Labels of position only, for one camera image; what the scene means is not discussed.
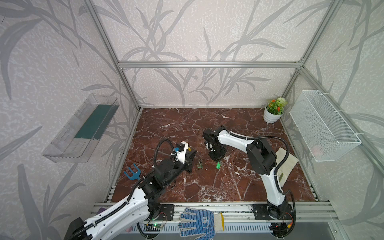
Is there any metal keyring with green tags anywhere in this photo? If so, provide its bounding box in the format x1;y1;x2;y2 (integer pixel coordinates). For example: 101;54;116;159
197;161;204;169

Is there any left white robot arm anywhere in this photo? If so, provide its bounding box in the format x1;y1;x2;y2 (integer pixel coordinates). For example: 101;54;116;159
65;142;197;240

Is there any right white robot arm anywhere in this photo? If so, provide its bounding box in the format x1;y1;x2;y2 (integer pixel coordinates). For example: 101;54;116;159
203;126;290;219

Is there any blue plastic fork tool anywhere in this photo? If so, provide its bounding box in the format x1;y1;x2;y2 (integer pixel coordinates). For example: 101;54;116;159
123;163;141;181

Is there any blue white work glove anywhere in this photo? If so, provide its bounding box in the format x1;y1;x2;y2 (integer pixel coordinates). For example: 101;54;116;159
178;208;225;240

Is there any green circuit board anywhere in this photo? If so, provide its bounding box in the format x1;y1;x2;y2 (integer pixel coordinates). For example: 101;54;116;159
144;223;167;232

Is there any potted plant white pot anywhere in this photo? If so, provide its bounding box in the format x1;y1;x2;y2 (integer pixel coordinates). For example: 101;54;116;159
263;97;288;124

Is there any beige sponge pad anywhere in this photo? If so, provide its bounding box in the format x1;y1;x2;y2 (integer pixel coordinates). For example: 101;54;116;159
276;148;298;187

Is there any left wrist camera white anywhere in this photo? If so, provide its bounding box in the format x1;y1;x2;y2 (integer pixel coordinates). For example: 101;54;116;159
172;142;190;164

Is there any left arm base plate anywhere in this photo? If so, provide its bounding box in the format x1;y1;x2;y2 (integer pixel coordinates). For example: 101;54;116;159
149;204;175;221

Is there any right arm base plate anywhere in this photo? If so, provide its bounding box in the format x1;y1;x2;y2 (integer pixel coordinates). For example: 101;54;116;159
251;204;294;221

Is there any clear plastic wall shelf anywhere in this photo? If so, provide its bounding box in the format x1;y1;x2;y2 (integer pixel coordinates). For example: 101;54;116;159
42;94;120;163

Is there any white wire mesh basket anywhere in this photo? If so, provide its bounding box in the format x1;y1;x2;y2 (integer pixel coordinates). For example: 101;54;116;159
290;90;362;162

